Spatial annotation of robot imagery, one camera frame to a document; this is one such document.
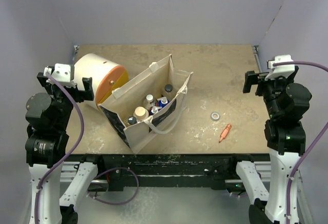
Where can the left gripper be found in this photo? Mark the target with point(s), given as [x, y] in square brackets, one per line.
[87, 94]

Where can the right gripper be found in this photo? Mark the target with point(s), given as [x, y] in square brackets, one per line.
[253, 78]

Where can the canvas tote bag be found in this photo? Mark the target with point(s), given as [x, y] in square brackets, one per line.
[120, 105]

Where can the white bottle beige cap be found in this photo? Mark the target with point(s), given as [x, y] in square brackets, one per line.
[141, 113]

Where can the clear square bottle dark cap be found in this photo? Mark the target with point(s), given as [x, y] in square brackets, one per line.
[169, 92]

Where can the small clear bottle white cap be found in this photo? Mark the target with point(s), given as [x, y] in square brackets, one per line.
[149, 102]

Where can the orange bottle blue pump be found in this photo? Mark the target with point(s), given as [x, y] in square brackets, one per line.
[162, 102]

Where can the small square bottle dark cap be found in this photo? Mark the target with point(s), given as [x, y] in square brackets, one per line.
[132, 120]

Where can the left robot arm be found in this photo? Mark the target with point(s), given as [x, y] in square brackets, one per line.
[48, 115]

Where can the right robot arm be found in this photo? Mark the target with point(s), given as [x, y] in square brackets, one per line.
[286, 102]

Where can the white round container orange lid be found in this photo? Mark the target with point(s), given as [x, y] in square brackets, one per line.
[106, 76]

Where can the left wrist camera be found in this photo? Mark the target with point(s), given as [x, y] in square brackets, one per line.
[62, 73]

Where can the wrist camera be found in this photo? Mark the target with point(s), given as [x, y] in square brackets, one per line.
[62, 73]
[281, 65]

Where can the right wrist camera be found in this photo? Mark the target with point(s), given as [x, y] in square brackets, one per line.
[281, 65]

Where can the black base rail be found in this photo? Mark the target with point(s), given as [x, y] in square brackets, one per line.
[214, 171]

